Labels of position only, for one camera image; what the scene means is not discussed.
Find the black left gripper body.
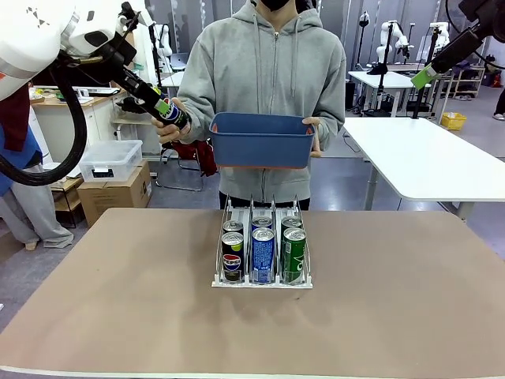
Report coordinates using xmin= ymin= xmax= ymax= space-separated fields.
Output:
xmin=99 ymin=38 xmax=139 ymax=87

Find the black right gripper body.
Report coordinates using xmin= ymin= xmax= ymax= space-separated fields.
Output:
xmin=459 ymin=0 xmax=505 ymax=39

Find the blue plastic bin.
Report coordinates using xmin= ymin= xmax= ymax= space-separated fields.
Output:
xmin=208 ymin=112 xmax=316 ymax=171

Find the right forearm grey sleeve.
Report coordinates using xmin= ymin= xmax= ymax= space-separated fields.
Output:
xmin=176 ymin=94 xmax=216 ymax=145

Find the left forearm grey sleeve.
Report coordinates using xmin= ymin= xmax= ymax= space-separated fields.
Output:
xmin=315 ymin=98 xmax=347 ymax=153

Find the person's right hand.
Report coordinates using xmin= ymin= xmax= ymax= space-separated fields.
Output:
xmin=151 ymin=97 xmax=193 ymax=145

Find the person's left hand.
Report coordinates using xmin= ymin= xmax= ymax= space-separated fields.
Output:
xmin=302 ymin=116 xmax=323 ymax=159

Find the white table with cap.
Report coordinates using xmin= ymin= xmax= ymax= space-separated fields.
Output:
xmin=159 ymin=70 xmax=186 ymax=99

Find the black tripod stand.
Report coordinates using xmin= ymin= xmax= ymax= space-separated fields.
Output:
xmin=412 ymin=27 xmax=441 ymax=119

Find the yellow plastic crate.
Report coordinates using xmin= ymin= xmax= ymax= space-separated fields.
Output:
xmin=440 ymin=112 xmax=468 ymax=131

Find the white background table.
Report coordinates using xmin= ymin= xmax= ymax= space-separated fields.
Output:
xmin=347 ymin=70 xmax=431 ymax=116

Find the clear plastic storage box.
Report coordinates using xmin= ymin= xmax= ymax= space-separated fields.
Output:
xmin=74 ymin=140 xmax=144 ymax=183

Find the red black jacket pile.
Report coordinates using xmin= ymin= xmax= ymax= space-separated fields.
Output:
xmin=171 ymin=140 xmax=219 ymax=178

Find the white desk cabinet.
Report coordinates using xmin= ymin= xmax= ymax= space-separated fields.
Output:
xmin=30 ymin=92 xmax=131 ymax=165

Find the large white table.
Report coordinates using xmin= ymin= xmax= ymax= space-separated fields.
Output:
xmin=342 ymin=117 xmax=505 ymax=222

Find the brown cardboard shipping box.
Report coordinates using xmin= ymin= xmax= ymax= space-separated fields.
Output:
xmin=77 ymin=159 xmax=153 ymax=228

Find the person in grey hoodie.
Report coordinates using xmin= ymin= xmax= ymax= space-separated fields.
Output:
xmin=176 ymin=0 xmax=347 ymax=210

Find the person in maroon sweater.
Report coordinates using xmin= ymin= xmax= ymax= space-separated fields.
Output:
xmin=0 ymin=84 xmax=75 ymax=250

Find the green Chilsung cider can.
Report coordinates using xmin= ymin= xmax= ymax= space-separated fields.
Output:
xmin=282 ymin=227 xmax=308 ymax=284
xmin=280 ymin=216 xmax=304 ymax=232

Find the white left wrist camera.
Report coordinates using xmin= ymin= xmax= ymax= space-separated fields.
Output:
xmin=118 ymin=2 xmax=155 ymax=31

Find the black metal chair frame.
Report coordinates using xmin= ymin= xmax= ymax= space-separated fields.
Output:
xmin=155 ymin=149 xmax=206 ymax=193

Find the white wire can dispenser rack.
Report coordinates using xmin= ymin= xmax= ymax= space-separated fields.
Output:
xmin=211 ymin=193 xmax=314 ymax=290

